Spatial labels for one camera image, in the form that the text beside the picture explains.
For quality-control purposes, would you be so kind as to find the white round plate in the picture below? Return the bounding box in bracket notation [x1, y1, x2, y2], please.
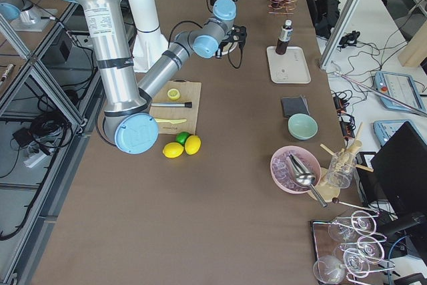
[220, 42, 238, 56]

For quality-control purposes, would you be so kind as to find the cream tray with bear print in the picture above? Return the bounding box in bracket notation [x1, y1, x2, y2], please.
[266, 46, 311, 84]

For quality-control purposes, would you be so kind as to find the dark beverage bottle white cap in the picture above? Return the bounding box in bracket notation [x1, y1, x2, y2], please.
[276, 19, 293, 55]

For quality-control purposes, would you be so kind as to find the steel cylindrical muddler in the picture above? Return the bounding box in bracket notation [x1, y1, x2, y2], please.
[151, 101, 193, 108]

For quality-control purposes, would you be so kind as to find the half lemon slice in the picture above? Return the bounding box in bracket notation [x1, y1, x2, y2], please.
[167, 88, 181, 101]

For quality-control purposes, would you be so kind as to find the grey folded cloth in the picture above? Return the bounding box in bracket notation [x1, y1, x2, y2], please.
[281, 95, 310, 118]

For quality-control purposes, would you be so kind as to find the wooden cutting board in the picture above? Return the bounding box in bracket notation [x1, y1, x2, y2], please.
[149, 81, 201, 135]

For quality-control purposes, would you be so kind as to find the light green bowl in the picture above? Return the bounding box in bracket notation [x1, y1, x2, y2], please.
[288, 113, 318, 140]

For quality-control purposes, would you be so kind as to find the yellow plastic knife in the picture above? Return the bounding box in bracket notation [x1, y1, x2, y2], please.
[154, 118, 187, 124]

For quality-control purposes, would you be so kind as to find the green lime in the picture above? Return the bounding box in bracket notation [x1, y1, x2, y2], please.
[175, 131, 191, 146]

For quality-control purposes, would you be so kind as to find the yellow lemon upper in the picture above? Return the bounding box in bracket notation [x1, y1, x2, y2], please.
[184, 135, 201, 155]

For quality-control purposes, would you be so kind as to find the yellow lemon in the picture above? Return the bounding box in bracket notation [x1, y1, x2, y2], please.
[162, 141, 184, 159]
[184, 135, 201, 155]

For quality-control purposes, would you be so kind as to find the yellow lemon lower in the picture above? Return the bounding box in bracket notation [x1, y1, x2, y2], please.
[162, 141, 184, 159]

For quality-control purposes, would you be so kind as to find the pink bowl with ice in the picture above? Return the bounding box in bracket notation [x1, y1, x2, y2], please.
[270, 146, 321, 194]

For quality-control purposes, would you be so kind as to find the steel ice scoop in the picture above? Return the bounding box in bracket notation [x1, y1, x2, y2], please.
[288, 154, 327, 208]

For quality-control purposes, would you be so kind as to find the clear glass pitcher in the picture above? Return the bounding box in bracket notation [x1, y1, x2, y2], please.
[326, 152, 356, 189]

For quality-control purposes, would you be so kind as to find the blue teach pendant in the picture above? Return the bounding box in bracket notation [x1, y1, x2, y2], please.
[374, 71, 426, 111]

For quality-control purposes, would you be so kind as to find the wooden cup stand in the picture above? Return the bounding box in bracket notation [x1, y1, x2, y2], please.
[319, 122, 374, 202]

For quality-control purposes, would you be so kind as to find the black monitor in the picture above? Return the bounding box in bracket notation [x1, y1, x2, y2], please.
[372, 122, 426, 214]

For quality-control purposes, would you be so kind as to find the wine glass upper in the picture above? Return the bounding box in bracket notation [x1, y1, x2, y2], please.
[328, 210, 376, 242]

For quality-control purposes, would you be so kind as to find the wine glass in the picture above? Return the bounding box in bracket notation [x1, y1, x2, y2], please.
[328, 210, 376, 242]
[313, 255, 347, 284]
[333, 236, 385, 278]

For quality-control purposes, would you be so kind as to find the wine glass lower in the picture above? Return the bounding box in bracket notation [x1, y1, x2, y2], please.
[313, 255, 347, 284]

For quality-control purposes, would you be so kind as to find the wine glass middle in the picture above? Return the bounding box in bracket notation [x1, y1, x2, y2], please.
[333, 236, 385, 278]

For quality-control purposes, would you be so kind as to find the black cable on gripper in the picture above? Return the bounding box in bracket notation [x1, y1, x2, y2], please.
[168, 19, 244, 69]

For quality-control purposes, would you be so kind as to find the copper wire bottle rack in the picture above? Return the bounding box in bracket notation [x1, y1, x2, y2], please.
[268, 0, 298, 16]

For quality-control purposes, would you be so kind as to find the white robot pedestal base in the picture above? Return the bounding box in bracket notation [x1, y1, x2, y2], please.
[128, 0, 168, 73]

